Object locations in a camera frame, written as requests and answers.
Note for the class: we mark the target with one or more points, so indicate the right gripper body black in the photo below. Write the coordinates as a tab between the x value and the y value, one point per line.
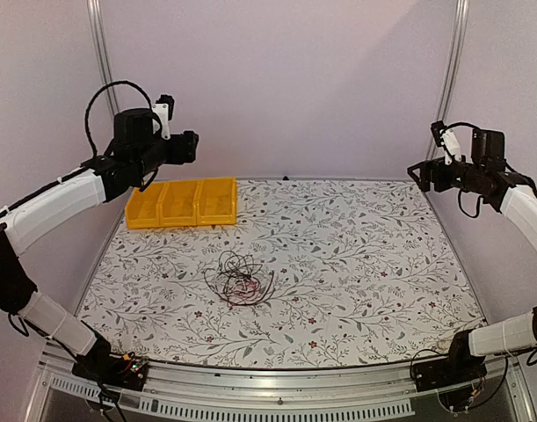
444	182

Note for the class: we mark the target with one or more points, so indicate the right aluminium post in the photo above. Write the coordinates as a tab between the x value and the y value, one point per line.
458	36

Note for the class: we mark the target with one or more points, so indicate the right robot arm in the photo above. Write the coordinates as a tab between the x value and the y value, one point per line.
474	162

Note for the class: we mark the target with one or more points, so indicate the left aluminium post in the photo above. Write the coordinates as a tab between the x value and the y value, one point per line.
99	42

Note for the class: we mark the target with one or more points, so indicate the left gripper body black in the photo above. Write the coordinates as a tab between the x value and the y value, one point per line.
178	156

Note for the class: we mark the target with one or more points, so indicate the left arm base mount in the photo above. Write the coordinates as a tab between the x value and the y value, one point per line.
126	371

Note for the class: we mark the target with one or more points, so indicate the front aluminium frame rail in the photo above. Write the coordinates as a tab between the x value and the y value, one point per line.
178	392

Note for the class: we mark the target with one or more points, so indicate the yellow bin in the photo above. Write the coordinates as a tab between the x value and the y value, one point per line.
142	210
179	202
217	202

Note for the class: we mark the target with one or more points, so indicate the right yellow bin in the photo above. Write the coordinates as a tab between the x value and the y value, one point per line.
217	202

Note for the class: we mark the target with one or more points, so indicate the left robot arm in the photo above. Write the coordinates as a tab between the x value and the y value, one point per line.
141	143

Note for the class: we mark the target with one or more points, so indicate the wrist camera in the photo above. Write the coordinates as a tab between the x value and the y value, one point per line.
163	111
446	140

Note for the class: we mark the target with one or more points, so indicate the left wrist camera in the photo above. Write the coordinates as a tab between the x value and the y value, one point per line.
163	111

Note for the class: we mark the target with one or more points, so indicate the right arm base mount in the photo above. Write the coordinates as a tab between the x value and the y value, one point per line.
448	371

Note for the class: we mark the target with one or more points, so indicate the middle yellow bin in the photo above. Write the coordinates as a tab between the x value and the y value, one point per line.
179	202

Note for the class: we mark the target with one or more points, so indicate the aluminium post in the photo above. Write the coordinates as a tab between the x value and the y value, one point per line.
458	36
99	42

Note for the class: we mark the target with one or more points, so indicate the left yellow bin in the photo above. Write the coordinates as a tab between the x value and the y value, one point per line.
142	210

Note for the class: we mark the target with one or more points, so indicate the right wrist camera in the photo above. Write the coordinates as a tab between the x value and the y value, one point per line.
446	140

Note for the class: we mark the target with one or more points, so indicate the floral tablecloth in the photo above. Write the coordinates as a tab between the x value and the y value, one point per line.
313	274

